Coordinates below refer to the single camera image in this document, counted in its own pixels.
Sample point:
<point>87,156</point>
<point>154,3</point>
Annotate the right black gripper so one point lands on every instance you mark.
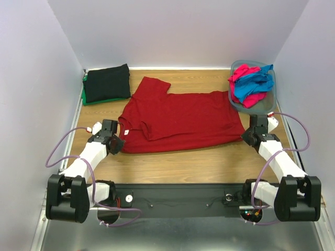
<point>247,138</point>

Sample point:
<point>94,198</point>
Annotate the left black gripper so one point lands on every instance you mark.
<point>119,146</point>

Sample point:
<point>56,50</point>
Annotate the red t-shirt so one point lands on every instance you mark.
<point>155,120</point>

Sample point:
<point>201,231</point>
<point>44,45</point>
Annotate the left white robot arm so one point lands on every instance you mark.
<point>71,193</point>

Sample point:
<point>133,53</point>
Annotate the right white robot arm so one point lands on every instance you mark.
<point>298,195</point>

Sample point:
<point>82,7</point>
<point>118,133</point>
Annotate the grey plastic basket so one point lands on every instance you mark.
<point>265,105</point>

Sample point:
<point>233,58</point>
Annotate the blue t-shirt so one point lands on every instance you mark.
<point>254,83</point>

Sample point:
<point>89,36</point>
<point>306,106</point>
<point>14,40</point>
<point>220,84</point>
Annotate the folded black t-shirt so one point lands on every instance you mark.
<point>116,77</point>

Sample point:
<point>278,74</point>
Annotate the pink t-shirt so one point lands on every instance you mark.
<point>251,99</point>

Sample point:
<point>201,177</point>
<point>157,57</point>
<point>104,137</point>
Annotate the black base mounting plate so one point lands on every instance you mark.
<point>182,200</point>

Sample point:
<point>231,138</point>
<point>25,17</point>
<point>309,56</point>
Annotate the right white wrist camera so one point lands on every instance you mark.
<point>272,122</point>

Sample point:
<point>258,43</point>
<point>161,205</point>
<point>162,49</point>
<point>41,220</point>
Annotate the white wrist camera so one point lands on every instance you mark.
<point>272,122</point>
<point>95,128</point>

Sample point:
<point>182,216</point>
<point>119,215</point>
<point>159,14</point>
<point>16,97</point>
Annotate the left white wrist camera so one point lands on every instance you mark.
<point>95,128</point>

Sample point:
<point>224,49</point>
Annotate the aluminium frame rail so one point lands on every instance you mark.
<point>60,163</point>

